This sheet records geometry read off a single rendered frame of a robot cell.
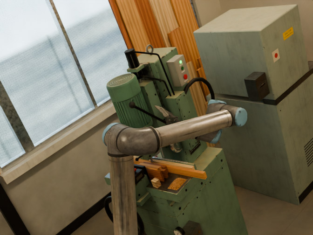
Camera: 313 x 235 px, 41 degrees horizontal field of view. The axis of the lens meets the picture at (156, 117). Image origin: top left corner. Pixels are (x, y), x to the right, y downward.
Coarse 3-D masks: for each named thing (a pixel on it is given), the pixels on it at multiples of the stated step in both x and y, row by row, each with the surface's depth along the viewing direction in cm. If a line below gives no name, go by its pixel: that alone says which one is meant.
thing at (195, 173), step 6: (138, 162) 263; (168, 168) 247; (174, 168) 244; (180, 168) 241; (186, 168) 239; (180, 174) 243; (186, 174) 240; (192, 174) 236; (198, 174) 233; (204, 174) 231
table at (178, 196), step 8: (176, 176) 243; (184, 176) 240; (168, 184) 239; (184, 184) 234; (192, 184) 238; (152, 192) 242; (160, 192) 237; (168, 192) 232; (176, 192) 230; (184, 192) 233; (144, 200) 240; (176, 200) 231
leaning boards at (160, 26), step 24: (120, 0) 367; (144, 0) 387; (168, 0) 405; (120, 24) 372; (144, 24) 389; (168, 24) 403; (192, 24) 422; (144, 48) 387; (192, 48) 425; (192, 72) 404; (192, 96) 407; (216, 144) 434
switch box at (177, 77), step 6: (174, 60) 241; (168, 66) 243; (174, 66) 240; (180, 66) 243; (186, 66) 247; (174, 72) 243; (180, 72) 244; (186, 72) 248; (174, 78) 246; (180, 78) 244; (174, 84) 248; (180, 84) 245
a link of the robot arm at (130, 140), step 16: (224, 112) 199; (240, 112) 200; (128, 128) 177; (144, 128) 176; (160, 128) 180; (176, 128) 182; (192, 128) 186; (208, 128) 192; (128, 144) 173; (144, 144) 172; (160, 144) 175
